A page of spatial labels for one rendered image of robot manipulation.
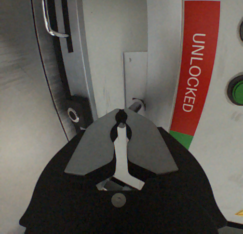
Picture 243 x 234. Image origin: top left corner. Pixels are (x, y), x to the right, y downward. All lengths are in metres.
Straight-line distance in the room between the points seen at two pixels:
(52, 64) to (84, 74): 0.08
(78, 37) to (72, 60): 0.04
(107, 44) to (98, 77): 0.06
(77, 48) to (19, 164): 0.24
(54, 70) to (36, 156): 0.18
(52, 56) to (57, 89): 0.07
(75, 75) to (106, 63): 0.07
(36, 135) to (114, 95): 0.18
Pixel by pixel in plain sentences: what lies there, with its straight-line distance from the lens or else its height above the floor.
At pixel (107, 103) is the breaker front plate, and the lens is 0.21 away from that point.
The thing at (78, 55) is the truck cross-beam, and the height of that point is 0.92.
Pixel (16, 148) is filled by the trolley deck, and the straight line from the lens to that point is 0.26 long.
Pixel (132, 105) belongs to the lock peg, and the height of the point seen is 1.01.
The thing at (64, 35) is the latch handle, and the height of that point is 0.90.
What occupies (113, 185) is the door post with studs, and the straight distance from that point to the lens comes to 0.45.
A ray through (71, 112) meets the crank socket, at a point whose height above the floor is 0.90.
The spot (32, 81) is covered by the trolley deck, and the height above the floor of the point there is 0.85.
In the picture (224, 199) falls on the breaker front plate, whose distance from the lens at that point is 0.32.
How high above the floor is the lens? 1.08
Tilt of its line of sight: 28 degrees down
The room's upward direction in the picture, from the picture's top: 104 degrees clockwise
